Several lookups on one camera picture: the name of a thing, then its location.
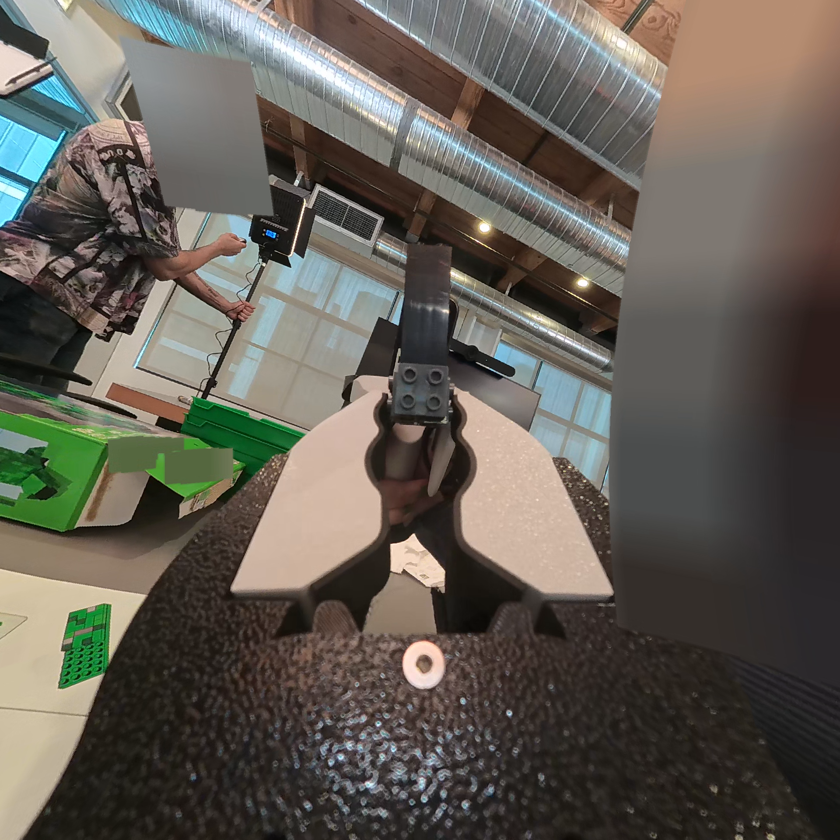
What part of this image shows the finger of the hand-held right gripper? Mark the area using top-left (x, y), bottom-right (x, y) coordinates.
top-left (344, 374), bottom-right (395, 422)

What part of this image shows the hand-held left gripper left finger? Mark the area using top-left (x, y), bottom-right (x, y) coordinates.
top-left (233, 392), bottom-right (393, 635)

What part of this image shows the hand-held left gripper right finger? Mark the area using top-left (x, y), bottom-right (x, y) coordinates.
top-left (434, 392), bottom-right (615, 636)

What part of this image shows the black and tan brick assembly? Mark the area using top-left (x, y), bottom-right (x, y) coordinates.
top-left (390, 242), bottom-right (458, 429)

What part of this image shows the person's right forearm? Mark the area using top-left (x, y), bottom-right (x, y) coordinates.
top-left (410, 508), bottom-right (463, 634)

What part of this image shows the grey desk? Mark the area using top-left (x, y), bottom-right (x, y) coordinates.
top-left (0, 511), bottom-right (447, 840)

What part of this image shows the person's right hand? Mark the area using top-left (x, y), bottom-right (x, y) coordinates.
top-left (387, 478), bottom-right (447, 527)

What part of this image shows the black monitor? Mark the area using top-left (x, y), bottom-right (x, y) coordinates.
top-left (356, 318), bottom-right (543, 435)

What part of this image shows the folded white paper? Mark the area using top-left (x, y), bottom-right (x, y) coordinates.
top-left (390, 537), bottom-right (448, 593)

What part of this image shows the green plastic crate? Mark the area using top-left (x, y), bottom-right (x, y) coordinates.
top-left (180, 395), bottom-right (307, 471)

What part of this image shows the black webcam bar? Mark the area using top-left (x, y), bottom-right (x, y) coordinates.
top-left (449, 340), bottom-right (517, 379)

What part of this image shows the black light stand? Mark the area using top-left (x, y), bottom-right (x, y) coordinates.
top-left (199, 259), bottom-right (270, 403)

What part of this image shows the white air vent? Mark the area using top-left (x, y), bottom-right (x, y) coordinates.
top-left (306, 183), bottom-right (385, 245)

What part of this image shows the black light panel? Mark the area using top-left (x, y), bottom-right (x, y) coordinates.
top-left (247, 180), bottom-right (315, 267)

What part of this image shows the wooden side table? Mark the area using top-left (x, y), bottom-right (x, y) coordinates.
top-left (105, 382), bottom-right (193, 432)

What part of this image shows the green cardboard box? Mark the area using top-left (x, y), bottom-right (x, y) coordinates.
top-left (0, 378), bottom-right (248, 534)

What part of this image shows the green instruction booklet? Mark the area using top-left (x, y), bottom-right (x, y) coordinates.
top-left (0, 567), bottom-right (156, 820)

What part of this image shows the white light panel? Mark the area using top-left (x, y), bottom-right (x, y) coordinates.
top-left (0, 21), bottom-right (58, 101)

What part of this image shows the large silver ventilation duct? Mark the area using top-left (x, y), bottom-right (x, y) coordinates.
top-left (353, 0), bottom-right (668, 193)
top-left (91, 0), bottom-right (635, 298)

